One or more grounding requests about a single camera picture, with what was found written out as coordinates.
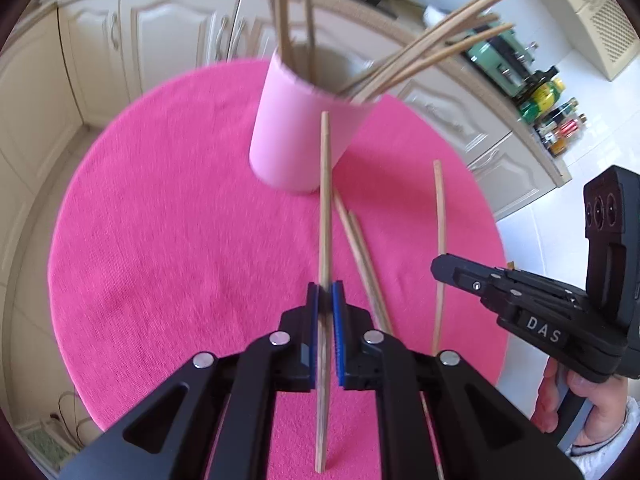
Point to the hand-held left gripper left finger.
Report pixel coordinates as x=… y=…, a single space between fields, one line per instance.
x=313 y=320

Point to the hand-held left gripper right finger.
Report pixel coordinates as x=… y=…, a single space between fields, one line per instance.
x=337 y=320

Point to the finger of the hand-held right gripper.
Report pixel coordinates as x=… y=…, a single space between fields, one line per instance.
x=545 y=285
x=460 y=270

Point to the wooden chopstick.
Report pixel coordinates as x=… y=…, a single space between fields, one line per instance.
x=442 y=220
x=345 y=220
x=326 y=185
x=368 y=262

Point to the pink cup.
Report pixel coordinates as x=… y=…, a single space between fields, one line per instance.
x=295 y=135

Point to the bundle of wooden chopsticks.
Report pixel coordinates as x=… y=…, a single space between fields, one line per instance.
x=280 y=5

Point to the person's right forearm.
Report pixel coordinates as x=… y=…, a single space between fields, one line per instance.
x=620 y=430

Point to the person's right hand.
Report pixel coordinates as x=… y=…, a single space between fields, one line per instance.
x=547 y=405

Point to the cream cabinets with drawers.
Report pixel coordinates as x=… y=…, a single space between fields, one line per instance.
x=505 y=165

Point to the small amber bottle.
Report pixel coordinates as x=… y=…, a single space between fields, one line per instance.
x=560 y=146

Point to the red label bottle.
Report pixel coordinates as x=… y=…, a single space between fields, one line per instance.
x=567 y=127

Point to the dark sauce bottle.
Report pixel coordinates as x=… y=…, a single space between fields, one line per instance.
x=560 y=112

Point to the yellow green bottle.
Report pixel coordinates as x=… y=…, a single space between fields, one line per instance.
x=542 y=97

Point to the pink round table mat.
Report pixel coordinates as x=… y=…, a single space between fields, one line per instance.
x=175 y=210

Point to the green countertop appliance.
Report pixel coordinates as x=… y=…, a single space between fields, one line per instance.
x=500 y=60

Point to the cream lattice cabinet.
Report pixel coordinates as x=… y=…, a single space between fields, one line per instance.
x=600 y=20

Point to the white rounded container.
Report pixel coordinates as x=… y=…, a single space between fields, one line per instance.
x=436 y=16

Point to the green patterned floor tray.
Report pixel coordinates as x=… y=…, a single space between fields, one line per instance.
x=42 y=442

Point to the cream kitchen cabinet doors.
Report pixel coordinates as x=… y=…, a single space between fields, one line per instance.
x=160 y=35

